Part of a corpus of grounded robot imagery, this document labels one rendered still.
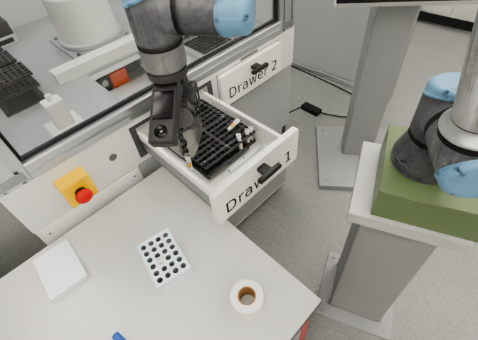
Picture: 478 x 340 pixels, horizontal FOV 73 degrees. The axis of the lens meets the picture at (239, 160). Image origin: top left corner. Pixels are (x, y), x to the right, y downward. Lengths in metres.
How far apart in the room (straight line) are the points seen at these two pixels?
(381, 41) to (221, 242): 1.15
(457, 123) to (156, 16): 0.49
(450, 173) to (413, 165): 0.21
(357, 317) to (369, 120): 0.97
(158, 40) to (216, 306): 0.54
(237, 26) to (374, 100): 1.37
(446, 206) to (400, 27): 0.95
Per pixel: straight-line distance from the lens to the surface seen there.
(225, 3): 0.48
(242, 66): 1.07
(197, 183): 0.77
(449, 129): 0.64
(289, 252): 1.65
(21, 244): 2.12
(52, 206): 0.93
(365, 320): 1.57
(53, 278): 0.90
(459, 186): 0.67
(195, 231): 0.85
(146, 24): 0.52
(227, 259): 0.80
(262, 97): 1.25
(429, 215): 0.87
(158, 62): 0.55
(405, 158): 0.86
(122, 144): 0.92
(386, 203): 0.85
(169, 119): 0.56
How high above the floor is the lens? 1.47
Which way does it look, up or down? 47 degrees down
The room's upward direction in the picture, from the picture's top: 6 degrees counter-clockwise
